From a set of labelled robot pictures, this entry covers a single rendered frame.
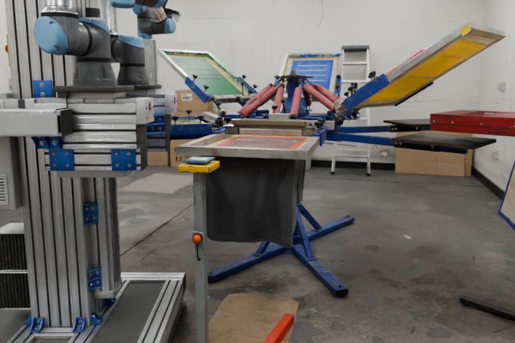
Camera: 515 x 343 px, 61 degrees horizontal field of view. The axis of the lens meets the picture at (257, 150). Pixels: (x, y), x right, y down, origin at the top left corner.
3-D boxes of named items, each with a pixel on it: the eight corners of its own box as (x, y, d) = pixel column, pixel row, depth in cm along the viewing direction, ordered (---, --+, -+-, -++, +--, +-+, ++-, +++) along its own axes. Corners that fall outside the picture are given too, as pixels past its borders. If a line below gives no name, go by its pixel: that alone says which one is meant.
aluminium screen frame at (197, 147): (307, 160, 183) (307, 151, 183) (176, 154, 197) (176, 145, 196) (324, 136, 259) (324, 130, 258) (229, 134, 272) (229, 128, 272)
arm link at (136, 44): (133, 63, 202) (132, 32, 200) (111, 63, 207) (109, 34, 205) (150, 63, 213) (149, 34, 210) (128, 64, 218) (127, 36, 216)
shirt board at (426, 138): (496, 152, 254) (497, 138, 252) (472, 161, 225) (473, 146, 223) (309, 133, 345) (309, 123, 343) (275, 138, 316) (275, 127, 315)
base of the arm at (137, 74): (112, 84, 204) (111, 63, 202) (122, 84, 219) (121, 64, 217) (145, 84, 204) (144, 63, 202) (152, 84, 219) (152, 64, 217)
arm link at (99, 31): (118, 58, 163) (116, 21, 161) (90, 57, 151) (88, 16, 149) (94, 59, 169) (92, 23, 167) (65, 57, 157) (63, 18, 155)
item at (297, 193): (294, 246, 202) (295, 155, 195) (287, 246, 203) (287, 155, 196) (306, 217, 246) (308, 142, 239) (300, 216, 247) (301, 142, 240)
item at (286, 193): (293, 249, 200) (294, 156, 193) (199, 241, 210) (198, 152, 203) (294, 247, 203) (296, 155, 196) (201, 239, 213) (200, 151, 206)
